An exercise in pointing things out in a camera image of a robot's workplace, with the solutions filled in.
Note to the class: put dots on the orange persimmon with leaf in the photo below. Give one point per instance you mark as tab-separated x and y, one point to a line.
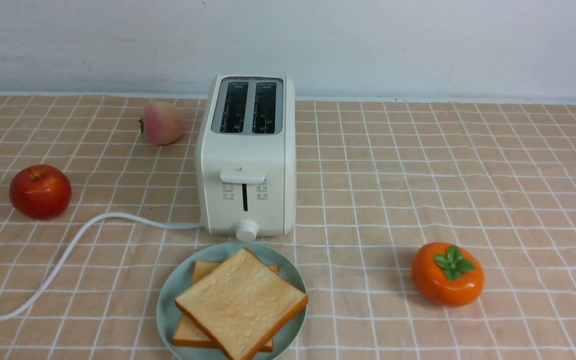
447	274

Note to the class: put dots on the red apple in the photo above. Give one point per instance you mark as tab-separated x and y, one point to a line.
40	192

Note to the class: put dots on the white two-slot toaster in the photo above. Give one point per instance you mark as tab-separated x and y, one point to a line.
246	157

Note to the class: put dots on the toast slice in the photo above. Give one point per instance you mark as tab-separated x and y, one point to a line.
273	303
188	333

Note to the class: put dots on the checkered peach tablecloth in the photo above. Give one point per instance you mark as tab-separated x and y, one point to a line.
375	182

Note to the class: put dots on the pink peach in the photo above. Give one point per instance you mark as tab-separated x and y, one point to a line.
161	123

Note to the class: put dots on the light green round plate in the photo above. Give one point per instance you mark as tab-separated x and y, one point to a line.
180	279

